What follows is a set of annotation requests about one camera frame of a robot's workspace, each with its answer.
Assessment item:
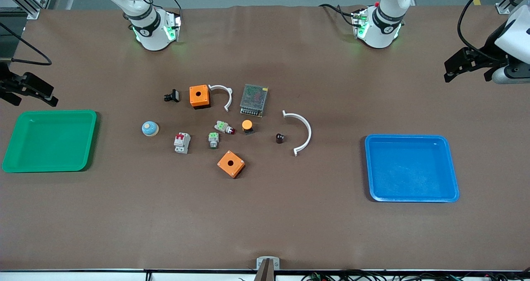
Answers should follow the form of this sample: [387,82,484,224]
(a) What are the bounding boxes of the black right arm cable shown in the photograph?
[0,22,53,66]

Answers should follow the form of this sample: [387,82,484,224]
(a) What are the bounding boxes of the metal mesh power supply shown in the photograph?
[240,84,268,117]

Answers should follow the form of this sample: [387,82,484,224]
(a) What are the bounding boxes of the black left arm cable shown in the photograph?
[457,0,504,63]

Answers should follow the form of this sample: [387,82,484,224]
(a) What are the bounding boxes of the large white curved clamp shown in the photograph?
[282,110,312,156]

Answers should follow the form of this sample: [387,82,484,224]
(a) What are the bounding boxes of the blue plastic tray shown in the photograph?
[365,134,460,203]

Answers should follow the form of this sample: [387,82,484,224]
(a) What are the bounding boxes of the orange button box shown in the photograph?
[217,150,246,179]
[189,85,211,110]

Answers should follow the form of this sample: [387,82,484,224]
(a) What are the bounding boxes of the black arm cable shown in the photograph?
[0,22,53,66]
[457,0,504,63]

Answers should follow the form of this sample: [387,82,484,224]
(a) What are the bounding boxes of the white red circuit breaker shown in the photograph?
[173,132,191,154]

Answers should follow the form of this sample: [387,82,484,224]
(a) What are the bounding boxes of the green switch with red lamp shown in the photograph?
[214,120,236,135]

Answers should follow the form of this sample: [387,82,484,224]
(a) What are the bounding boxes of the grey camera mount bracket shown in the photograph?
[256,257,280,281]

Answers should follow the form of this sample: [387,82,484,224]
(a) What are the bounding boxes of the small white curved clamp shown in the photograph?
[208,84,233,112]

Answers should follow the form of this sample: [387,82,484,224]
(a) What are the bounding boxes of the brown table mat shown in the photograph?
[0,5,530,271]

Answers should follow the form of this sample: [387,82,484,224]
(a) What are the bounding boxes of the black left base cable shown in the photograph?
[318,3,359,27]

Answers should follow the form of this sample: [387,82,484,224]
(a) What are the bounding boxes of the green plastic tray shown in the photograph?
[2,110,97,173]

